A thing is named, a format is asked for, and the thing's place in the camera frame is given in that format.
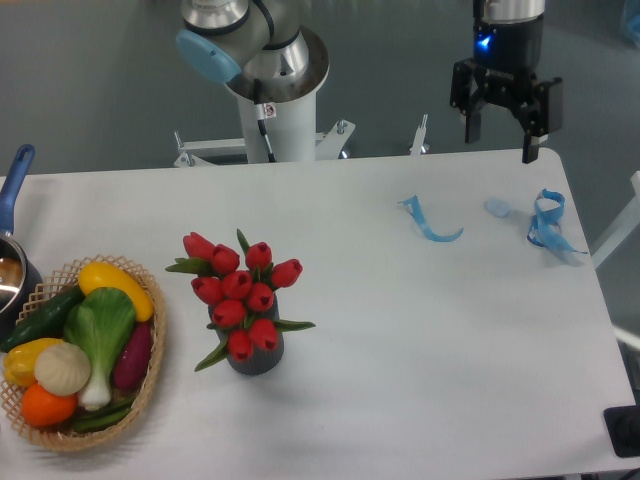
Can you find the blue handled saucepan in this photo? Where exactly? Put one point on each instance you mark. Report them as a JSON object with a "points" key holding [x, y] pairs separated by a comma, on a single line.
{"points": [[19, 276]]}

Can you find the green bean pods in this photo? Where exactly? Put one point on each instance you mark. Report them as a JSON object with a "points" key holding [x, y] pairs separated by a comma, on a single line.
{"points": [[103, 418]]}

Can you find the woven wicker basket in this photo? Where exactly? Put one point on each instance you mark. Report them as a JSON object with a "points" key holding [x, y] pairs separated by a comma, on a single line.
{"points": [[63, 438]]}

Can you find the white metal robot stand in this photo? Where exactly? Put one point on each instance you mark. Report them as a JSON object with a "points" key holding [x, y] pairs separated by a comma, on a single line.
{"points": [[272, 132]]}

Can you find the tangled blue ribbon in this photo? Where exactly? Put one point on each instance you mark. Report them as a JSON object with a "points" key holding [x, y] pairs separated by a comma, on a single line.
{"points": [[545, 230]]}

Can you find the curved blue ribbon strip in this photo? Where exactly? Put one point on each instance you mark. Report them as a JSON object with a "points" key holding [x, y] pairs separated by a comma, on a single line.
{"points": [[413, 207]]}

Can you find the black device at table edge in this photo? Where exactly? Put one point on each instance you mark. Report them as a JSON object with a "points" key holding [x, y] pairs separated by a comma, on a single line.
{"points": [[623, 428]]}

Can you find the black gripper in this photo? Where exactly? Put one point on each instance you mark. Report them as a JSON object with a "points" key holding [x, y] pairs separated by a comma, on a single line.
{"points": [[501, 72]]}

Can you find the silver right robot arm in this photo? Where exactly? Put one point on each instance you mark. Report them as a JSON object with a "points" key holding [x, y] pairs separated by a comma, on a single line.
{"points": [[508, 12]]}

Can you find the white frame at right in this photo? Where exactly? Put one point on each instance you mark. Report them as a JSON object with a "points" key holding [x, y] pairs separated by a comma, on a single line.
{"points": [[619, 229]]}

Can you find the red tulip bouquet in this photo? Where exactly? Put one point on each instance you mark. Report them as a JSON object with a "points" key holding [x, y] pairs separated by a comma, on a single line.
{"points": [[236, 285]]}

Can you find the silver robot arm blue cap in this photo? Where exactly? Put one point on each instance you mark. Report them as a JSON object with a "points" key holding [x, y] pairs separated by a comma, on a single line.
{"points": [[258, 49]]}

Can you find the green bok choy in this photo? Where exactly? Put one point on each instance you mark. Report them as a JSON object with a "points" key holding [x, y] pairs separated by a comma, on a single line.
{"points": [[100, 326]]}

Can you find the orange fruit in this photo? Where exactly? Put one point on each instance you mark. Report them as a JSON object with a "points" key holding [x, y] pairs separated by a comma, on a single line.
{"points": [[40, 408]]}

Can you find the purple sweet potato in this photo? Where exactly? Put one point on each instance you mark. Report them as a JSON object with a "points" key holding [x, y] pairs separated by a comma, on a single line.
{"points": [[132, 365]]}

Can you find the white garlic bulb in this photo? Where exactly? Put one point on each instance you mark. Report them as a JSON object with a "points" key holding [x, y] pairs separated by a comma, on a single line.
{"points": [[62, 369]]}

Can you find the yellow bell pepper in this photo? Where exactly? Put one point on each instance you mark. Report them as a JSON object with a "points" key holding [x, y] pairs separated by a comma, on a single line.
{"points": [[19, 363]]}

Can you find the small pale blue cap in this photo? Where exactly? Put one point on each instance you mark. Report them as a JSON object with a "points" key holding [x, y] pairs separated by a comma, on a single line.
{"points": [[497, 207]]}

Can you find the dark green cucumber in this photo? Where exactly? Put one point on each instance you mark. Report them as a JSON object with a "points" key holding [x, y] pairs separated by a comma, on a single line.
{"points": [[46, 321]]}

